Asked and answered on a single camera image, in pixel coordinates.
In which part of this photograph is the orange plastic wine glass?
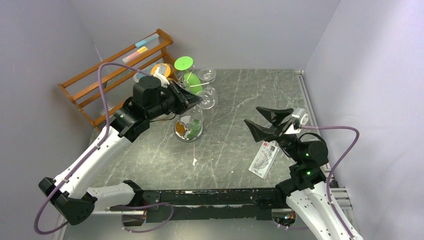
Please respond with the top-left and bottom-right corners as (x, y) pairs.
(151, 63), (172, 79)

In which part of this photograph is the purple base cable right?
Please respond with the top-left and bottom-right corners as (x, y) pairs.
(276, 211), (311, 231)

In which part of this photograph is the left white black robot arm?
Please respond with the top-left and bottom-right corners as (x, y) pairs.
(38, 76), (203, 225)

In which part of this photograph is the aluminium frame rail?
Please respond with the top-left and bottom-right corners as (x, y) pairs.
(329, 176), (353, 212)

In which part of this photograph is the blue white packaged item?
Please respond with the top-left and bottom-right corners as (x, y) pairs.
(132, 70), (146, 83)

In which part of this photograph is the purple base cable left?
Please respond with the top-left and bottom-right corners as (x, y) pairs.
(112, 202), (174, 234)

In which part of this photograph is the clear wine glass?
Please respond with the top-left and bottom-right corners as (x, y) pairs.
(197, 68), (217, 87)

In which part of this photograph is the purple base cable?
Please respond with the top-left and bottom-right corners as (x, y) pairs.
(112, 202), (174, 234)
(276, 211), (311, 231)

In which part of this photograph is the blue marker pen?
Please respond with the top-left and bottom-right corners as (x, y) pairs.
(134, 33), (159, 48)

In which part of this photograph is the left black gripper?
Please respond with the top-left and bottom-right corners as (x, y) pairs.
(148, 80), (204, 121)

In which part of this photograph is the chrome wine glass rack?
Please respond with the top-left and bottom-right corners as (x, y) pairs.
(165, 64), (216, 143)

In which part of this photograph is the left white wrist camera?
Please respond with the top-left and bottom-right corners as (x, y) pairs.
(151, 63), (171, 88)

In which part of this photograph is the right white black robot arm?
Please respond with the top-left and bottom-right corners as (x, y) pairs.
(244, 106), (363, 240)

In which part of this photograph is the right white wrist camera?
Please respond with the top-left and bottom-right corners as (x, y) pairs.
(283, 107), (309, 135)

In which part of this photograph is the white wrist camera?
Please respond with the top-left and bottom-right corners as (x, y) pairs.
(151, 63), (171, 88)
(283, 107), (309, 135)

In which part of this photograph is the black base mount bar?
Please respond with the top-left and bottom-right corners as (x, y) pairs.
(105, 181), (301, 223)

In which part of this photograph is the pink yellow marker pen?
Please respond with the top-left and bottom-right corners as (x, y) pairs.
(122, 46), (148, 64)

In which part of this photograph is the wooden shelf rack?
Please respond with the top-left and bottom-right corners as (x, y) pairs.
(58, 28), (175, 131)

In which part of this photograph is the white packaged ruler card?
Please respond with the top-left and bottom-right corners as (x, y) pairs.
(248, 141), (280, 179)

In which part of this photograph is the green plastic wine glass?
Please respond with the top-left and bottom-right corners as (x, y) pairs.
(174, 56), (203, 95)

